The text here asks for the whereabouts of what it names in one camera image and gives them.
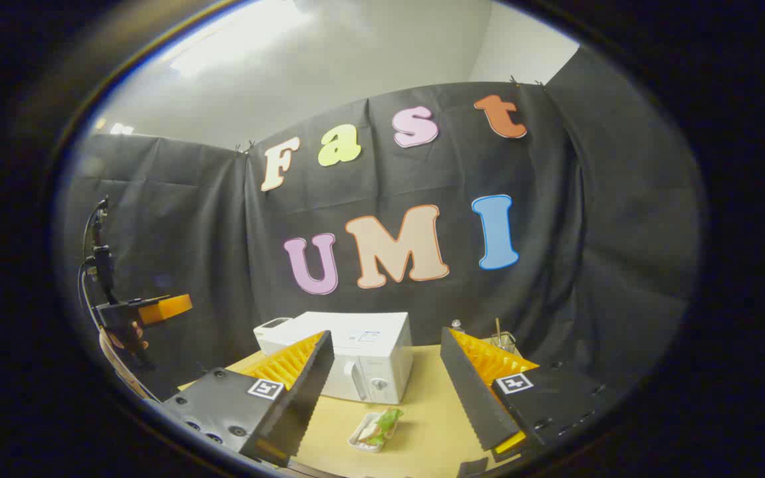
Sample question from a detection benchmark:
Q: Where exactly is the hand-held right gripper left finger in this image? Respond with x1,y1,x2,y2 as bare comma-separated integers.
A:
160,330,335,469

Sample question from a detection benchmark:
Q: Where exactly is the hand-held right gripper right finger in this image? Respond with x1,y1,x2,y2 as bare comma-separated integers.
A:
440,326,616,464

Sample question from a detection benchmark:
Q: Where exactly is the white microwave oven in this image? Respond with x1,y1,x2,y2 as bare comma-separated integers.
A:
283,311,415,406

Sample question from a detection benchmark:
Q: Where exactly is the small white food tray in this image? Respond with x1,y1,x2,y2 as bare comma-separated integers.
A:
348,412,398,453

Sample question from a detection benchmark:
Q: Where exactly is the white toaster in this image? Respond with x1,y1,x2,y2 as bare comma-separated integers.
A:
254,317,303,357

